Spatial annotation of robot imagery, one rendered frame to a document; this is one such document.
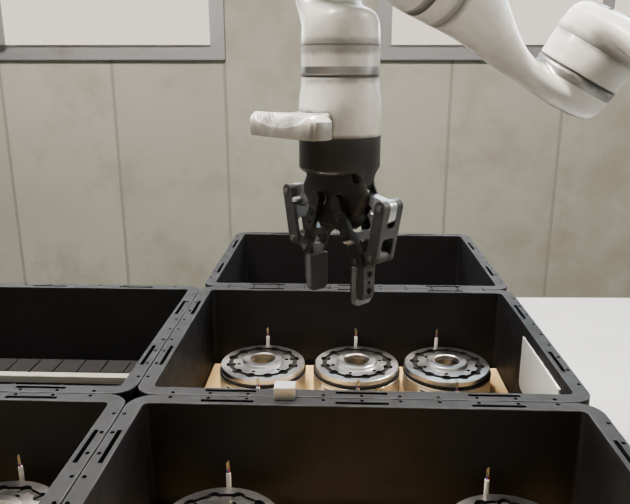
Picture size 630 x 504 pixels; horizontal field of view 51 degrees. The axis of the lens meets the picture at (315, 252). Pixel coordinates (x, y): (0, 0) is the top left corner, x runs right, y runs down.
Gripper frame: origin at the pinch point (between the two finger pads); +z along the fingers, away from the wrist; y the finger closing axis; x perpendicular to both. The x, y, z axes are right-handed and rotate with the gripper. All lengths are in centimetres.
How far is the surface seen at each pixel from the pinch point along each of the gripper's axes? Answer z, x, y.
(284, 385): 6.2, 10.2, -3.9
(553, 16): -37, -178, 76
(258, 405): 7.5, 12.6, -3.2
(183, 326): 7.4, 7.8, 16.3
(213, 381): 17.4, 1.9, 19.9
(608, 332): 31, -82, 7
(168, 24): -35, -82, 166
